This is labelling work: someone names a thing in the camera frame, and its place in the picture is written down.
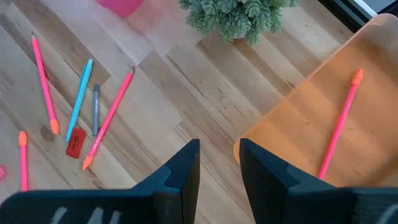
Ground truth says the teal pen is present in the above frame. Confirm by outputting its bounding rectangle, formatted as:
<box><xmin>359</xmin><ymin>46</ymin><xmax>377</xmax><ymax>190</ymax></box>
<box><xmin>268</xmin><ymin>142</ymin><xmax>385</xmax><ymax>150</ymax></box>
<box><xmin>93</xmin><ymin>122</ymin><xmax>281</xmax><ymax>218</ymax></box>
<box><xmin>64</xmin><ymin>58</ymin><xmax>94</xmax><ymax>144</ymax></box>

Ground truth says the pink pencil orange eraser cap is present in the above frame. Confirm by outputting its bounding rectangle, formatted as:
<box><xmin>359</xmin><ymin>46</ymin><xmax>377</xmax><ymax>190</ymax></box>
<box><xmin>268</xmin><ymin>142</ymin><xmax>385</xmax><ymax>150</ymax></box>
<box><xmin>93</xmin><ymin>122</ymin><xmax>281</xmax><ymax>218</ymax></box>
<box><xmin>30</xmin><ymin>32</ymin><xmax>60</xmax><ymax>136</ymax></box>
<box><xmin>17</xmin><ymin>130</ymin><xmax>29</xmax><ymax>192</ymax></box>
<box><xmin>81</xmin><ymin>65</ymin><xmax>137</xmax><ymax>171</ymax></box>
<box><xmin>317</xmin><ymin>68</ymin><xmax>364</xmax><ymax>180</ymax></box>

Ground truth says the orange translucent plastic bin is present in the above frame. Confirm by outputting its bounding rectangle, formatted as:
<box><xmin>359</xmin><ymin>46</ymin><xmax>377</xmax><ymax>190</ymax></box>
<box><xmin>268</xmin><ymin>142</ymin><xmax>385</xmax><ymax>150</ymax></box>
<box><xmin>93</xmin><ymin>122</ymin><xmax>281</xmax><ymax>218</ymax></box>
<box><xmin>233</xmin><ymin>12</ymin><xmax>398</xmax><ymax>189</ymax></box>

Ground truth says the artificial succulent in white pot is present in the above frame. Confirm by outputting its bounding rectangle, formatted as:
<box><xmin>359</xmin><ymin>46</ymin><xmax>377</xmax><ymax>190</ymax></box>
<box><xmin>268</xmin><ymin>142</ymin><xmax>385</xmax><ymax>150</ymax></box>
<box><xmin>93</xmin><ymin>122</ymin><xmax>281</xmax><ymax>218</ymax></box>
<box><xmin>178</xmin><ymin>0</ymin><xmax>301</xmax><ymax>47</ymax></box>

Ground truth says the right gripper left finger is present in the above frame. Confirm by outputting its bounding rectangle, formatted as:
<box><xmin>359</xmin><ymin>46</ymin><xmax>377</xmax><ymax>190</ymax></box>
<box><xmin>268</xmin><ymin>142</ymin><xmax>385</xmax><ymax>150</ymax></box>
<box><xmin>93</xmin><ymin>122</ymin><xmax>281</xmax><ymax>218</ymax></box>
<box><xmin>0</xmin><ymin>138</ymin><xmax>201</xmax><ymax>224</ymax></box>

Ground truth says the black aluminium rig frame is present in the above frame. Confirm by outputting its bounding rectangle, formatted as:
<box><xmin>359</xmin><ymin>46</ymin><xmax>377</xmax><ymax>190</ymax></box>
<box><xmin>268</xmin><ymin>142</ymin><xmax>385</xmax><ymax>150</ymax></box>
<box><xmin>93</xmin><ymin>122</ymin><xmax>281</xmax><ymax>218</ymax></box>
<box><xmin>317</xmin><ymin>0</ymin><xmax>398</xmax><ymax>34</ymax></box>

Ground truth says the pink translucent plastic bin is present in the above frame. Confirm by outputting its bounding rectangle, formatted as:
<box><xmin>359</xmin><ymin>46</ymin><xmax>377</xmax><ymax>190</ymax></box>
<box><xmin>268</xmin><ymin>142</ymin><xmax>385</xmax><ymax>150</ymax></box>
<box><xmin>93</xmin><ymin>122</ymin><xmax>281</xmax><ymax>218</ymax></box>
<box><xmin>93</xmin><ymin>0</ymin><xmax>147</xmax><ymax>19</ymax></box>

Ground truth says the red eraser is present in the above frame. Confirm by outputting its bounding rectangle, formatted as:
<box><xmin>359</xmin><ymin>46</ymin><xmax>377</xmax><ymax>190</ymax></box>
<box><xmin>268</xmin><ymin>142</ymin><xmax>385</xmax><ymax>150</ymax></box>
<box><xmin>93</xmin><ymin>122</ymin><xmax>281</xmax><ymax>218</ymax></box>
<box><xmin>65</xmin><ymin>127</ymin><xmax>87</xmax><ymax>159</ymax></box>

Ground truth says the grey crayon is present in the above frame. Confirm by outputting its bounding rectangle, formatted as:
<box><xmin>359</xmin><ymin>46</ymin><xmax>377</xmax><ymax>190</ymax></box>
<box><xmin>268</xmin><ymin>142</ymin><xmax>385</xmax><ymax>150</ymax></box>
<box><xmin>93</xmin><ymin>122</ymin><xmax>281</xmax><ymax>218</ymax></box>
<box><xmin>91</xmin><ymin>83</ymin><xmax>101</xmax><ymax>138</ymax></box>

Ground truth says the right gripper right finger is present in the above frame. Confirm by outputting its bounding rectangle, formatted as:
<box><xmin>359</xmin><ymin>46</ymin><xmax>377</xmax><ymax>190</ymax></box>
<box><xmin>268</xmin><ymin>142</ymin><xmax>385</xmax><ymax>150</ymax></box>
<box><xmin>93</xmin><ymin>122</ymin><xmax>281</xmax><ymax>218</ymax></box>
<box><xmin>239</xmin><ymin>138</ymin><xmax>398</xmax><ymax>224</ymax></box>

